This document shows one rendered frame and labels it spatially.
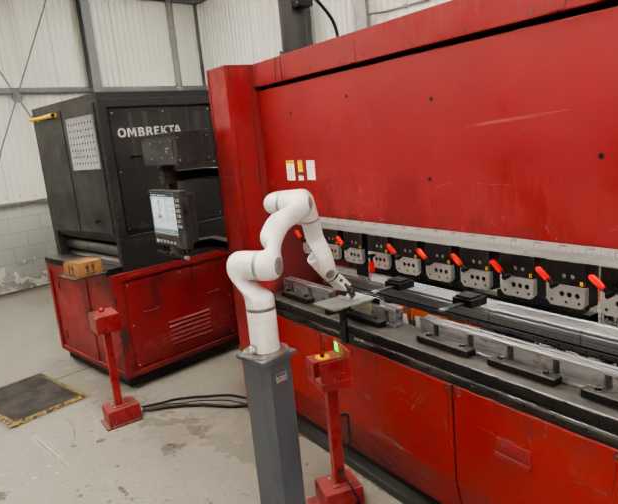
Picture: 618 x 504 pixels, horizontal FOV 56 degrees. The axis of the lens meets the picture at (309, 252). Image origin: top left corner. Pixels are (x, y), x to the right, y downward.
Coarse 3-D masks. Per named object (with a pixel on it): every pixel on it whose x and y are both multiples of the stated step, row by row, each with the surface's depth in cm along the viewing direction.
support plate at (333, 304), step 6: (324, 300) 301; (330, 300) 300; (336, 300) 299; (342, 300) 298; (354, 300) 296; (360, 300) 295; (366, 300) 295; (318, 306) 294; (324, 306) 291; (330, 306) 290; (336, 306) 289; (342, 306) 288; (348, 306) 289
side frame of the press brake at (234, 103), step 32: (224, 96) 343; (256, 96) 351; (224, 128) 351; (256, 128) 354; (224, 160) 359; (256, 160) 356; (224, 192) 368; (256, 192) 359; (256, 224) 361; (288, 256) 377
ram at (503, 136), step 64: (384, 64) 256; (448, 64) 227; (512, 64) 203; (576, 64) 184; (320, 128) 305; (384, 128) 264; (448, 128) 233; (512, 128) 208; (576, 128) 188; (320, 192) 316; (384, 192) 272; (448, 192) 239; (512, 192) 213; (576, 192) 192; (576, 256) 197
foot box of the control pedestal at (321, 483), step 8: (320, 480) 295; (352, 480) 293; (320, 488) 291; (328, 488) 288; (344, 488) 287; (360, 488) 287; (320, 496) 293; (328, 496) 282; (336, 496) 283; (344, 496) 285; (352, 496) 287; (360, 496) 288
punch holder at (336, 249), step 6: (324, 228) 319; (324, 234) 320; (330, 234) 315; (336, 234) 311; (342, 234) 312; (330, 240) 316; (336, 240) 312; (330, 246) 317; (336, 246) 312; (336, 252) 313; (342, 252) 314; (336, 258) 314; (342, 258) 314
